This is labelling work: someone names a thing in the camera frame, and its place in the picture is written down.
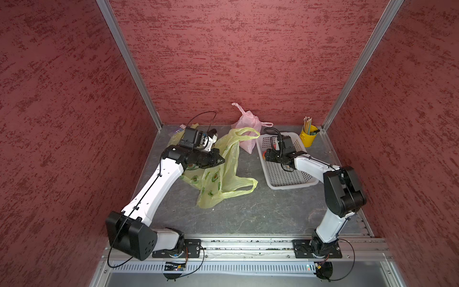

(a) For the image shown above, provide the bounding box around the colored pencils bundle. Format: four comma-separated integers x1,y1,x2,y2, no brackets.
303,117,312,135

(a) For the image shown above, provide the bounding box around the green avocado plastic bag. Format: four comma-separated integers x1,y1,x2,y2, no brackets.
180,127,260,209

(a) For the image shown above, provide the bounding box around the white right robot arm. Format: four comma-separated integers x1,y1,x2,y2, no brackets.
263,133,366,258

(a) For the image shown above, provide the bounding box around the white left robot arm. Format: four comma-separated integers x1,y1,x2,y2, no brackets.
106,127,225,261

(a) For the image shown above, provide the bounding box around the white slotted cable duct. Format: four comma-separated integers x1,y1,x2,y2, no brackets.
112,261,316,277

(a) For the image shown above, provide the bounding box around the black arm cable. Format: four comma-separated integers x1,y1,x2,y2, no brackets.
263,127,356,282
106,110,218,269

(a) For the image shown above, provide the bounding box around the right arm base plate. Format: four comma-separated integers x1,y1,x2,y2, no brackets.
292,238,343,260

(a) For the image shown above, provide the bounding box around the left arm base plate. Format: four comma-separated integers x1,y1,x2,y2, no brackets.
151,239,201,259

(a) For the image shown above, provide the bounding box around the pink plastic bag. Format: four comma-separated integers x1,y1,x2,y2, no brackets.
231,102,273,154

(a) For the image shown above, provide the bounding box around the aluminium front rail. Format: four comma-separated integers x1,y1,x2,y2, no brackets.
90,235,405,287

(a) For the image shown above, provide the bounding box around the left aluminium corner post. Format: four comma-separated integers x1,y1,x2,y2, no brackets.
96,0,163,131

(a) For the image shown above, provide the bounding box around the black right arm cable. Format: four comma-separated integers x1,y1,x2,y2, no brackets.
263,127,356,282

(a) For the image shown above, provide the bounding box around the yellow pencil cup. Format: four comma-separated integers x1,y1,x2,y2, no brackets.
300,125,320,148

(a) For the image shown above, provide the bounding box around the white plastic basket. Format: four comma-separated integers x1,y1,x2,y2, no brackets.
256,134,319,190

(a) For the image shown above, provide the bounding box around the aluminium corner post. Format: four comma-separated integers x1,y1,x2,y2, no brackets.
96,0,163,131
322,0,404,131

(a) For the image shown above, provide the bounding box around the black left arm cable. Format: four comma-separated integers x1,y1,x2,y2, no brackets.
106,110,218,269

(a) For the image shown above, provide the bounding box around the right aluminium corner post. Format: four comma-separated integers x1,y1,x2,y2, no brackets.
322,0,404,131

